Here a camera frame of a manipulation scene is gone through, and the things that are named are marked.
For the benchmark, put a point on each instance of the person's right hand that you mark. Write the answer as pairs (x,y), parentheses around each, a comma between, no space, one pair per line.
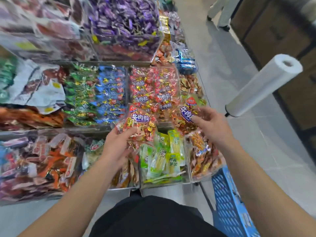
(213,126)

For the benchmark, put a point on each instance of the person's left hand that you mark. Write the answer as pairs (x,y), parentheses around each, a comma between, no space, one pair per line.
(116,146)

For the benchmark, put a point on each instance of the clear acrylic snack shelves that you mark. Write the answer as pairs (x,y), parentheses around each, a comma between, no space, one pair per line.
(106,129)

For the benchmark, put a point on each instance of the handful of red snack packets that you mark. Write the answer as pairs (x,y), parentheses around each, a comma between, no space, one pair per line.
(186,113)
(140,121)

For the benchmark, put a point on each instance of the row of blue beef packets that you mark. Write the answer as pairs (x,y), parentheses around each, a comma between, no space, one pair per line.
(111,91)

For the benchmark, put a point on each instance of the row of green beef packets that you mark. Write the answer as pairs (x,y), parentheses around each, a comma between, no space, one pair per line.
(81,93)

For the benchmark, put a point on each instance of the beef cube packets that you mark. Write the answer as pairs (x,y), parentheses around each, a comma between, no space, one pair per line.
(155,88)

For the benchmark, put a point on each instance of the blue plastic shopping basket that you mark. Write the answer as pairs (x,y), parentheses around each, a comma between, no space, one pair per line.
(232,204)

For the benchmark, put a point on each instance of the person's right forearm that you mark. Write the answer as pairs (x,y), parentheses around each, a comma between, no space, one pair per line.
(271,195)

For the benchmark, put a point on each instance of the person's left forearm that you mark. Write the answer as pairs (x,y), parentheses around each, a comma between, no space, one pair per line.
(69,204)

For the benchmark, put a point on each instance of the person's black clothing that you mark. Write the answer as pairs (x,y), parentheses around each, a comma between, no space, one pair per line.
(158,217)

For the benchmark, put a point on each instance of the pile of beige packets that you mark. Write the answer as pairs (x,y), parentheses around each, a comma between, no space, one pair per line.
(126,175)

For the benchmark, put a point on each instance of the pile of pink-label meat packets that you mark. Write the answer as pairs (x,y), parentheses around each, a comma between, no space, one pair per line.
(202,158)

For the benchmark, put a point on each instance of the pile of lime green packets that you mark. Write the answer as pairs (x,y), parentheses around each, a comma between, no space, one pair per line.
(163,158)

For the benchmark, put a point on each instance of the pile of orange brown packets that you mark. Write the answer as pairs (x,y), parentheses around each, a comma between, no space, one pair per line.
(190,84)

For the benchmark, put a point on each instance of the black shoe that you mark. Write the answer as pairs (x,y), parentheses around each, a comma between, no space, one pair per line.
(136,193)

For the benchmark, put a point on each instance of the pile of blue orange packets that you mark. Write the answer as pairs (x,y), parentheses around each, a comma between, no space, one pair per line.
(186,60)

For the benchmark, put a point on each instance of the pile of red brown packets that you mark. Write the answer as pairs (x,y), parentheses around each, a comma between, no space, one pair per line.
(39,167)

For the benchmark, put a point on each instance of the pile of dark orange packets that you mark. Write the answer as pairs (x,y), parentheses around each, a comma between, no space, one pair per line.
(29,118)

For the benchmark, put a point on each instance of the pile of white meat packets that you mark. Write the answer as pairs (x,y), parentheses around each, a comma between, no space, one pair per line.
(42,88)

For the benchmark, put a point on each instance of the wooden cabinet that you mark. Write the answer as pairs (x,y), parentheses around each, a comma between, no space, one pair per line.
(281,46)

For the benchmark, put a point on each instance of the pile of gold candy packets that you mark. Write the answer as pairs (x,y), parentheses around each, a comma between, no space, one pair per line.
(164,27)

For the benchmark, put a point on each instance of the pile of purple candies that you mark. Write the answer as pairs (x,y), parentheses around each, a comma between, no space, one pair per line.
(123,19)

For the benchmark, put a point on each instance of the green vacuum packet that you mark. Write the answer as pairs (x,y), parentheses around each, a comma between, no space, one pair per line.
(6,79)

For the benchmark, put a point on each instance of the pile of red sausage packets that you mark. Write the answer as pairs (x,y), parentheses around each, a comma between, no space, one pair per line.
(44,27)

